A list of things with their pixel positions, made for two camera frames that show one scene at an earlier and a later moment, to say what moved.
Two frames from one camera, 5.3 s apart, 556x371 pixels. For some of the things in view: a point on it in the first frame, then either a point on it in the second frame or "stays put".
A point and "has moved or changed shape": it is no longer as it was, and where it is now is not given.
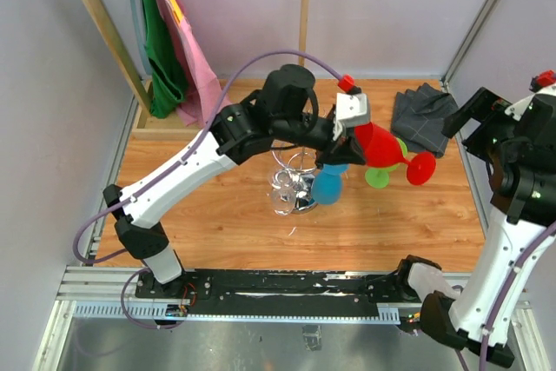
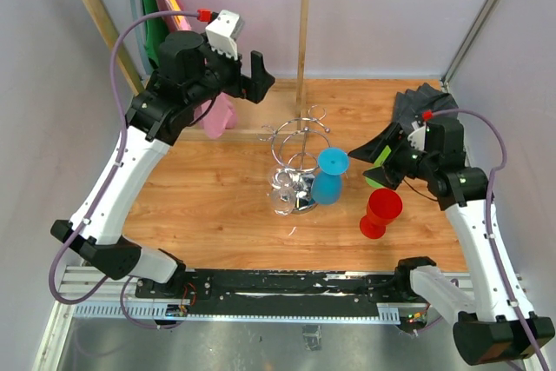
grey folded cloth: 418,117 stays put
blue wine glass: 327,184 stays put
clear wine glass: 282,191 stays put
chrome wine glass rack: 300,168 stays put
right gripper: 487,108 → 386,175
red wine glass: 380,147 has moved or changed shape
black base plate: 276,292 stays put
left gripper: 342,151 → 253,88
